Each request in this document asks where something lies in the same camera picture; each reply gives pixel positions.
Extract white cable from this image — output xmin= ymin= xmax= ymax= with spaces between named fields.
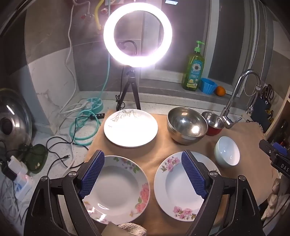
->
xmin=58 ymin=2 xmax=91 ymax=118

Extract light blue ceramic bowl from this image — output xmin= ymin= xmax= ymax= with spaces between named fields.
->
xmin=214 ymin=136 xmax=241 ymax=168

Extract wooden shelf unit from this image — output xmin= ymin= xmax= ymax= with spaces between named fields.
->
xmin=265 ymin=91 xmax=290 ymax=146

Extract frosted window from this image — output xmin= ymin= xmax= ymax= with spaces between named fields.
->
xmin=138 ymin=0 xmax=265 ymax=87

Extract black scissors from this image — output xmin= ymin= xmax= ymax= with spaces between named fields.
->
xmin=260 ymin=84 xmax=274 ymax=101

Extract blue fluted cup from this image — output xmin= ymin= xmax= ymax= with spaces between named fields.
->
xmin=200 ymin=78 xmax=218 ymax=94

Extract ring light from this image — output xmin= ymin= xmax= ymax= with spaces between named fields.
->
xmin=103 ymin=2 xmax=173 ymax=68

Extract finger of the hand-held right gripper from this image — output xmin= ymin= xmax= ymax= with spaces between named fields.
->
xmin=259 ymin=139 xmax=281 ymax=166
xmin=273 ymin=143 xmax=290 ymax=157

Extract chrome faucet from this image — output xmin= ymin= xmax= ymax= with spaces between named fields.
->
xmin=221 ymin=69 xmax=263 ymax=129

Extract yellow hose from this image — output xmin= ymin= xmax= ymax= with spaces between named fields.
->
xmin=95 ymin=0 xmax=105 ymax=31

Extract white power strip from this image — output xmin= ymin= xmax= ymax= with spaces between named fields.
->
xmin=14 ymin=175 xmax=33 ymax=200

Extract floral plate with small blossoms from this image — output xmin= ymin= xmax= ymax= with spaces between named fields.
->
xmin=154 ymin=152 xmax=223 ymax=221

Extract dark knife block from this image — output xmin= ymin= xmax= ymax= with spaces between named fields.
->
xmin=251 ymin=97 xmax=272 ymax=134

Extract white charger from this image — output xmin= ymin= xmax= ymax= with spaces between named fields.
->
xmin=8 ymin=159 xmax=25 ymax=180

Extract person's right hand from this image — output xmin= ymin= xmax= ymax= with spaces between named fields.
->
xmin=261 ymin=178 xmax=282 ymax=221

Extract black tripod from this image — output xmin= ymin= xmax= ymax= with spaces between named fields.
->
xmin=115 ymin=66 xmax=142 ymax=110

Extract black cable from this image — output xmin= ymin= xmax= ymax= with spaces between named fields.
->
xmin=46 ymin=136 xmax=89 ymax=173

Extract dark green glass dish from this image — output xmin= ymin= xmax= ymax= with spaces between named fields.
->
xmin=19 ymin=144 xmax=48 ymax=174

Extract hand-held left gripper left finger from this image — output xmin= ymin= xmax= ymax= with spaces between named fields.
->
xmin=24 ymin=149 xmax=106 ymax=236

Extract teal cable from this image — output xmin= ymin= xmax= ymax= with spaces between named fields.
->
xmin=69 ymin=0 xmax=112 ymax=146

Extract peach towel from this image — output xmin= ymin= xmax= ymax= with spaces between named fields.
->
xmin=84 ymin=109 xmax=279 ymax=236

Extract teal round power socket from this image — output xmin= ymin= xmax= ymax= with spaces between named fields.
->
xmin=80 ymin=97 xmax=104 ymax=113

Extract floral plate with large bloom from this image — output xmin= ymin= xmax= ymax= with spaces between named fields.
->
xmin=82 ymin=155 xmax=151 ymax=225

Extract green dish soap bottle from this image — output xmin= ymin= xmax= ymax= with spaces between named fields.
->
xmin=182 ymin=40 xmax=205 ymax=92

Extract red steel bowl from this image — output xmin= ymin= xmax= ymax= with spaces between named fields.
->
xmin=201 ymin=111 xmax=226 ymax=137

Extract large steel bowl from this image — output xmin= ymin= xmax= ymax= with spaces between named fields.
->
xmin=167 ymin=107 xmax=208 ymax=146

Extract white plate with leaf print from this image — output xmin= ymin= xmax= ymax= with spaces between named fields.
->
xmin=104 ymin=109 xmax=158 ymax=149

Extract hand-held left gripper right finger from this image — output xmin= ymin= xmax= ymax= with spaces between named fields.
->
xmin=181 ymin=150 xmax=265 ymax=236

